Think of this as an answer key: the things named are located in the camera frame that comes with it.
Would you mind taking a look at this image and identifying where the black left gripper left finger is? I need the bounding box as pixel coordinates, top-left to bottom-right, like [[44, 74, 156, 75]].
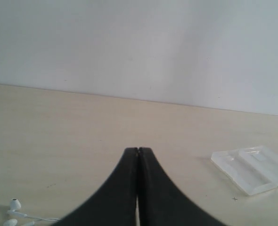
[[53, 147, 138, 226]]

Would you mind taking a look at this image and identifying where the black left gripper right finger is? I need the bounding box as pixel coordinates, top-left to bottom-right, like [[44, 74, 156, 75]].
[[138, 147, 224, 226]]

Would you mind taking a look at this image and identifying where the clear plastic hinged case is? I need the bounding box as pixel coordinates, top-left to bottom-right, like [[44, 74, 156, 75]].
[[211, 146, 278, 196]]

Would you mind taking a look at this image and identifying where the white wired earphones cable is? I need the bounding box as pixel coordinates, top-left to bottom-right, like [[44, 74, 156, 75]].
[[3, 198, 61, 226]]

